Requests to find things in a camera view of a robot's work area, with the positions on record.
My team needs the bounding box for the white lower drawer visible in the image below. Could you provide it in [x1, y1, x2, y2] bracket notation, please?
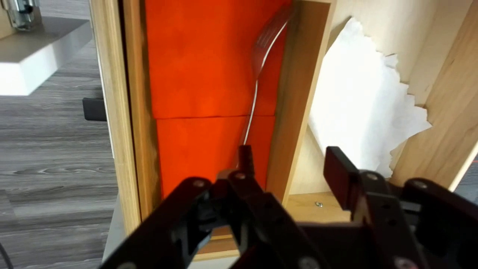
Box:
[0, 0, 92, 96]

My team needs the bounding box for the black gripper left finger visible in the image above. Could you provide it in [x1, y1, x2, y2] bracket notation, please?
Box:
[238, 145, 256, 177]

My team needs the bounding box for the white paper napkin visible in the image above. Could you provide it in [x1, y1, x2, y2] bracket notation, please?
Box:
[310, 18, 432, 178]

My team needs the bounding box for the orange liner in drawer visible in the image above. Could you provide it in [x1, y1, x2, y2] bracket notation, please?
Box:
[146, 0, 292, 196]

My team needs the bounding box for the wooden drawer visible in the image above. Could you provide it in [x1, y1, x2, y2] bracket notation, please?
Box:
[92, 0, 478, 269]

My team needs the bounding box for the silver metal fork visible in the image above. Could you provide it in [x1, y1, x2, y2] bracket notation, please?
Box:
[243, 6, 293, 145]

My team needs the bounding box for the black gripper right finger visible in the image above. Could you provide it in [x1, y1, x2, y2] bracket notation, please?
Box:
[323, 147, 361, 210]

